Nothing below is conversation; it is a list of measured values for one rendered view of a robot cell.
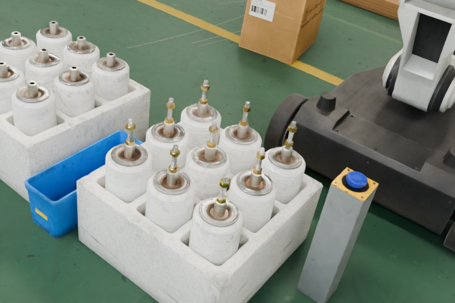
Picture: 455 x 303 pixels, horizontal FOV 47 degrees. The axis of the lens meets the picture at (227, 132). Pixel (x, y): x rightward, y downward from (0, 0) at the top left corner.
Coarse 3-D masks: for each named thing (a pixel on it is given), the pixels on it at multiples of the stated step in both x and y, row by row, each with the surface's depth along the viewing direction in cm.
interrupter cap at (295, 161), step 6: (270, 150) 115; (276, 150) 116; (294, 150) 116; (270, 156) 114; (276, 156) 114; (294, 156) 115; (300, 156) 115; (276, 162) 112; (282, 162) 113; (288, 162) 113; (294, 162) 113; (300, 162) 113; (282, 168) 111; (288, 168) 111; (294, 168) 111
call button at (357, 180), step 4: (348, 172) 100; (352, 172) 100; (356, 172) 100; (360, 172) 101; (348, 176) 99; (352, 176) 99; (356, 176) 99; (360, 176) 100; (364, 176) 100; (348, 180) 99; (352, 180) 98; (356, 180) 98; (360, 180) 99; (364, 180) 99; (348, 184) 99; (352, 184) 98; (356, 184) 98; (360, 184) 98; (364, 184) 98; (356, 188) 99
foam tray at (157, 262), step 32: (96, 192) 108; (320, 192) 121; (96, 224) 112; (128, 224) 104; (288, 224) 111; (128, 256) 109; (160, 256) 101; (192, 256) 97; (256, 256) 102; (288, 256) 124; (160, 288) 106; (192, 288) 99; (224, 288) 95; (256, 288) 113
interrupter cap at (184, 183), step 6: (156, 174) 103; (162, 174) 104; (180, 174) 104; (186, 174) 105; (156, 180) 102; (162, 180) 103; (180, 180) 103; (186, 180) 103; (156, 186) 101; (162, 186) 101; (168, 186) 102; (174, 186) 102; (180, 186) 102; (186, 186) 102; (162, 192) 100; (168, 192) 100; (174, 192) 100; (180, 192) 100
